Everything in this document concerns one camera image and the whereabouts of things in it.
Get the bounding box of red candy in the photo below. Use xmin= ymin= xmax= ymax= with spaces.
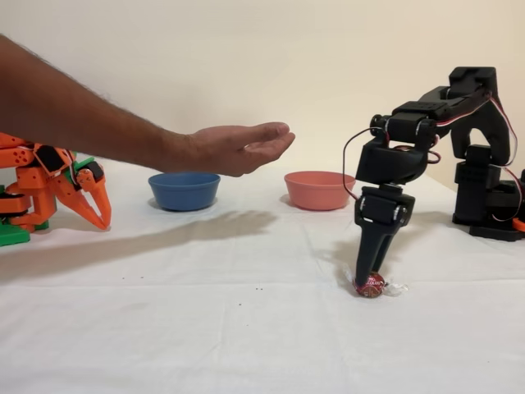
xmin=340 ymin=264 xmax=409 ymax=300

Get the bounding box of person's bare forearm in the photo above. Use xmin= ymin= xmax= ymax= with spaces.
xmin=0 ymin=34 xmax=194 ymax=176

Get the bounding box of green robot base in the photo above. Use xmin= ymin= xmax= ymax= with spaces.
xmin=0 ymin=184 xmax=32 ymax=248

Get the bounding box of person's bare hand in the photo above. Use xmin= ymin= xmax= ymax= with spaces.
xmin=186 ymin=121 xmax=297 ymax=179

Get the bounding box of pink bowl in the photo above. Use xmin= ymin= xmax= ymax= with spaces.
xmin=284 ymin=171 xmax=357 ymax=212

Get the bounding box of blue bowl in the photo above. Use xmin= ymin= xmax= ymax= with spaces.
xmin=148 ymin=172 xmax=221 ymax=213

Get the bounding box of white tablecloth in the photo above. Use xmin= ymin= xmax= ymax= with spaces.
xmin=0 ymin=153 xmax=525 ymax=394

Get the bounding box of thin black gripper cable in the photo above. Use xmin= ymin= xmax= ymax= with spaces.
xmin=341 ymin=126 xmax=375 ymax=203

